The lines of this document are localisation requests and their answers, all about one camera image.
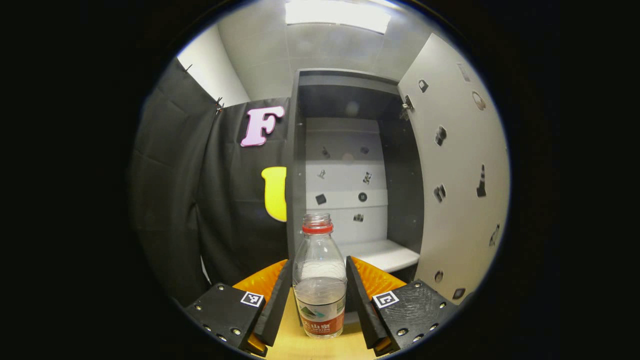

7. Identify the large ceiling light panel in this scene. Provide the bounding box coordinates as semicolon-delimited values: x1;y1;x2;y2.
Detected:
285;0;392;35

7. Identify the clear plastic bottle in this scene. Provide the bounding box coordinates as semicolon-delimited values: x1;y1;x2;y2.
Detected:
292;213;348;339

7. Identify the beige cabinet door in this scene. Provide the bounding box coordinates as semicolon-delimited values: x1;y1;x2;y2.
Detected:
397;32;511;306

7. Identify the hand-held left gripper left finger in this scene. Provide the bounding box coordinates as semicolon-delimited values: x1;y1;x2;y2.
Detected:
184;258;293;357

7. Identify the dark grey cabinet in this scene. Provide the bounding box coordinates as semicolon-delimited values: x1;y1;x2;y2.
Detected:
286;68;426;326

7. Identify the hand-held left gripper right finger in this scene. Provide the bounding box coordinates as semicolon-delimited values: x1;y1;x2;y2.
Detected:
346;256;458;357

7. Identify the white cabinet shelf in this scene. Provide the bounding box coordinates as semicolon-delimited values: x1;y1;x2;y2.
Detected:
337;239;421;273

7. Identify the black backdrop cloth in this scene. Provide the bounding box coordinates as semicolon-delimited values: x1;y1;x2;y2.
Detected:
131;57;296;306

